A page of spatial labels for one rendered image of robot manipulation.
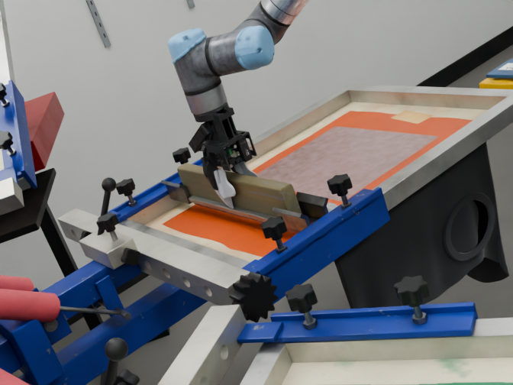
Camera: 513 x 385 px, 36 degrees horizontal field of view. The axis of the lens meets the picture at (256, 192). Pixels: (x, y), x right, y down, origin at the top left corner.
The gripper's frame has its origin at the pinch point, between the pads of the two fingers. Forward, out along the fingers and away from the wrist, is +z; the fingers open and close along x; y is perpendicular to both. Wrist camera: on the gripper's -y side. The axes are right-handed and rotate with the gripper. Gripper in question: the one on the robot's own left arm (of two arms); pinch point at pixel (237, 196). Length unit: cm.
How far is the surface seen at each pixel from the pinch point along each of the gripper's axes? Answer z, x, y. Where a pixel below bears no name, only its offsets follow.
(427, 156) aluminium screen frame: 1.7, 28.0, 27.4
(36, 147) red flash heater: -7, -8, -85
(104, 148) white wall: 35, 54, -200
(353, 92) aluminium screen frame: 3, 57, -23
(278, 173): 5.3, 18.4, -10.9
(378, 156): 5.2, 31.1, 9.6
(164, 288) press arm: 8.9, -22.2, -0.5
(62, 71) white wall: -4, 51, -200
